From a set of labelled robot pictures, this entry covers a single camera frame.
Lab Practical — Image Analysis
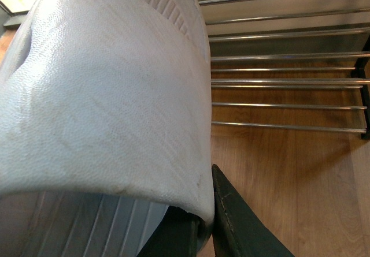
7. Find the black metal shoe rack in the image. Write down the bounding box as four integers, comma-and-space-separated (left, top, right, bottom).
199, 0, 369, 139

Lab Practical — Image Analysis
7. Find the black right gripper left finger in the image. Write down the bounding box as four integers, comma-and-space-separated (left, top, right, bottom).
138, 206, 199, 257

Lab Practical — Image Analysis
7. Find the light blue slide slipper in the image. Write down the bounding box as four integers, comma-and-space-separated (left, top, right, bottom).
1, 0, 214, 256

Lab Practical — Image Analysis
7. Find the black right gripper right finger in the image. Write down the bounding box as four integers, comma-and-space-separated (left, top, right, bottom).
212, 164, 293, 256

